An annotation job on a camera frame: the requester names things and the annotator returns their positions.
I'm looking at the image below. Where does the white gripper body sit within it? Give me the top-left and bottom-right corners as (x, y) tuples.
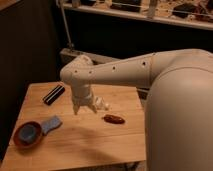
(71, 84), (94, 108)

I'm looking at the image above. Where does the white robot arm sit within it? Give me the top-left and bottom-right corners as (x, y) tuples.
(60, 49), (213, 171)

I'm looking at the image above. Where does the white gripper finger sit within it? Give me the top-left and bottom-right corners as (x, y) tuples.
(88, 104), (97, 113)
(73, 106), (80, 115)

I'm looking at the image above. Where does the grey metal floor beam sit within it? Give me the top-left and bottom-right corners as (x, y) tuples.
(59, 47), (121, 66)

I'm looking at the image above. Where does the dark red oval object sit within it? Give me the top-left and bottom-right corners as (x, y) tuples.
(103, 115), (125, 124)

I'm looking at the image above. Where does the wooden table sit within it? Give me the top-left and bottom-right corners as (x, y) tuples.
(0, 82), (146, 171)

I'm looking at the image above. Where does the white crumpled tube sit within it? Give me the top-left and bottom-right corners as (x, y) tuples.
(95, 98), (110, 111)

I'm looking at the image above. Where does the brown ceramic cup blue inside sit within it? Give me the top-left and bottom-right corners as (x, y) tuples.
(13, 121), (42, 149)

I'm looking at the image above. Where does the black rectangular box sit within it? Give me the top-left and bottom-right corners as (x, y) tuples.
(43, 85), (65, 105)

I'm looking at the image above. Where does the metal shelf rack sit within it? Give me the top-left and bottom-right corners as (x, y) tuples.
(55, 0), (213, 49)

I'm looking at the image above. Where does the blue sponge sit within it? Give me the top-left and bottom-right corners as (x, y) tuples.
(41, 116), (62, 135)

